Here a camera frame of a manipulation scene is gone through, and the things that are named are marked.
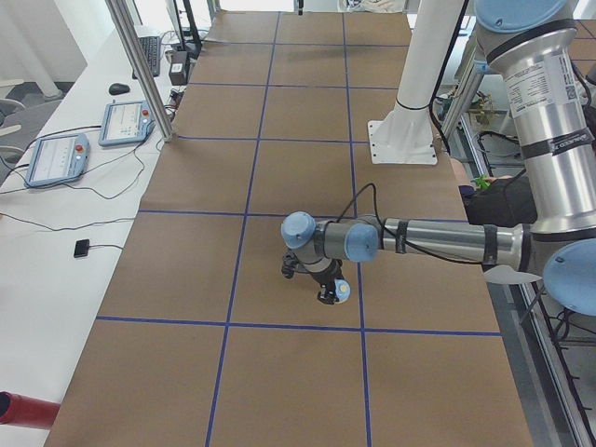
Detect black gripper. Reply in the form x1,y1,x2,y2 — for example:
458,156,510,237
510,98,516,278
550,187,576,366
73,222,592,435
309,260,345,305

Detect blue call bell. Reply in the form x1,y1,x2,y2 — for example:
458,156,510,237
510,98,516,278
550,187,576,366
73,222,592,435
333,278,351,304

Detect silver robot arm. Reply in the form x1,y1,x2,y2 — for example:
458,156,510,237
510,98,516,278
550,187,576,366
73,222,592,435
280,1,595,315

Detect brown paper table mat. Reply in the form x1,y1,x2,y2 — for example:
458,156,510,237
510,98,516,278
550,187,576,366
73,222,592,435
47,12,532,446

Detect green plastic object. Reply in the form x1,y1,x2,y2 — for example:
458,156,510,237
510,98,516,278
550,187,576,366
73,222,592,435
473,174,494,190

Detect seated person in black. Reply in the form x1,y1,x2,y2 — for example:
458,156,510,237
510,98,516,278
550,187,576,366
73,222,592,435
450,158,537,227

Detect small black square puck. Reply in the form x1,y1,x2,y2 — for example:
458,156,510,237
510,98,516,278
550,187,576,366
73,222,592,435
74,238,90,259

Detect small black power box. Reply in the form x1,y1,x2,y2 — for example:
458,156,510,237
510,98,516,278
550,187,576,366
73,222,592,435
169,51,190,86

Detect far blue teach pendant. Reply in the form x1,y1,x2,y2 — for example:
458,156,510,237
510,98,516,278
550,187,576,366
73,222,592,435
98,101,155,147

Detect blue teach pendant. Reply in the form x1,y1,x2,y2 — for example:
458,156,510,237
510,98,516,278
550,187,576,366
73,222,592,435
98,101,155,147
24,133,89,188

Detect black computer mouse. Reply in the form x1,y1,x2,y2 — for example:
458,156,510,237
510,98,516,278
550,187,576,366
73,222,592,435
108,83,130,96

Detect near blue teach pendant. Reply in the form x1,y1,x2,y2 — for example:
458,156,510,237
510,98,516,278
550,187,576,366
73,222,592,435
24,133,89,188

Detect black keyboard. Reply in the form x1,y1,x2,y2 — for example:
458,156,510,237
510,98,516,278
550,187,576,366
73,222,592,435
138,36,161,77

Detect red cylinder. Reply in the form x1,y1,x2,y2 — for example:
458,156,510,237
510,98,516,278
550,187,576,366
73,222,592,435
1,391,61,429

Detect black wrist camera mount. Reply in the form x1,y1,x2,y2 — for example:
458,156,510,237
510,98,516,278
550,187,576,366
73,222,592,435
281,251,301,279

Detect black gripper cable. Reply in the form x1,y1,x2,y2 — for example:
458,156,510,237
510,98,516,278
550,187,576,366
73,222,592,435
335,183,485,266

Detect white pedestal column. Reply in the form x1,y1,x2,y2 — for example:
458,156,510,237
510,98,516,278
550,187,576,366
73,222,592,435
368,0,467,165

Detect aluminium frame post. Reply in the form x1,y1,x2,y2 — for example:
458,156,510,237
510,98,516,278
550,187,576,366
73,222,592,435
105,0,173,142

